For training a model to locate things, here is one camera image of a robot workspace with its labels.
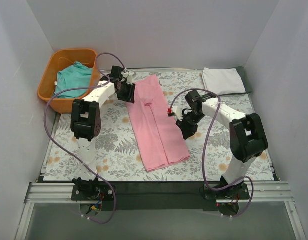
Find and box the pink t shirt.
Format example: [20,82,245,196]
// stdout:
[126,75,190,173]

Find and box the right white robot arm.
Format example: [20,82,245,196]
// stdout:
[167,88,268,199]

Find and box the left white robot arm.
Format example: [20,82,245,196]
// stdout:
[70,66,135,201]

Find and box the teal t shirt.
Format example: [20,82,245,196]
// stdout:
[54,62,93,95]

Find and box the folded white t shirt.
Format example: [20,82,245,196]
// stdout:
[202,68,246,96]

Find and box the floral table mat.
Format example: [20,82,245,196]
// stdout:
[43,70,274,182]

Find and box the orange plastic basket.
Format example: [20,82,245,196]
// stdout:
[37,48,100,102]

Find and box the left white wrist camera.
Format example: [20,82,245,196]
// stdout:
[121,70,136,85]

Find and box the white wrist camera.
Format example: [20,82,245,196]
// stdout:
[167,106,182,120]
[121,70,136,85]

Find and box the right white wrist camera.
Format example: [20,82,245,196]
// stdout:
[167,106,182,120]

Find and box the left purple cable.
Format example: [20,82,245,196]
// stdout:
[43,52,127,224]

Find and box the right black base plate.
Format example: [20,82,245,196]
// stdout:
[199,183,250,201]

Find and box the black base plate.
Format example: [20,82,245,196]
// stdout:
[199,183,250,201]
[71,183,114,201]

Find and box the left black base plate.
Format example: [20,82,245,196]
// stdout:
[71,183,114,201]

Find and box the aluminium frame rail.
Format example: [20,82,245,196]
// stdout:
[25,181,294,203]

